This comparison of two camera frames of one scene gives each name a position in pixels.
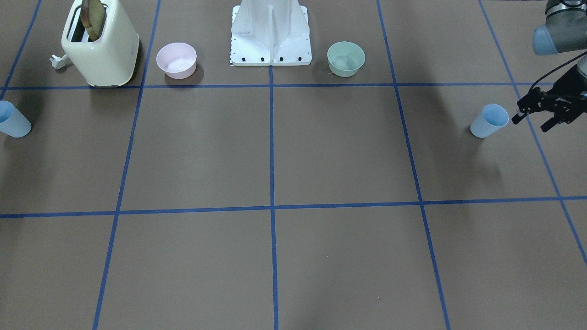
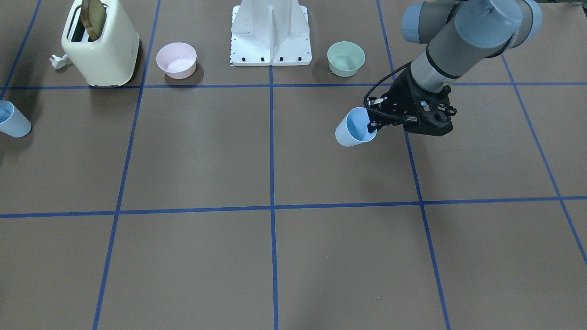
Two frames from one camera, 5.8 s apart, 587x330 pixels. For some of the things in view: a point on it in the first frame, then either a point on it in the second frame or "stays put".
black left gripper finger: x=549 y=124 → x=372 y=126
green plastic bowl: x=345 y=58 stays put
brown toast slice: x=93 y=15 stays put
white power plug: x=58 y=63 stays put
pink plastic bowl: x=178 y=60 stays put
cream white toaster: x=110 y=61 stays put
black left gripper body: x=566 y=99 → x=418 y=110
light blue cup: x=13 y=122 stays put
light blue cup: x=492 y=117 → x=353 y=130
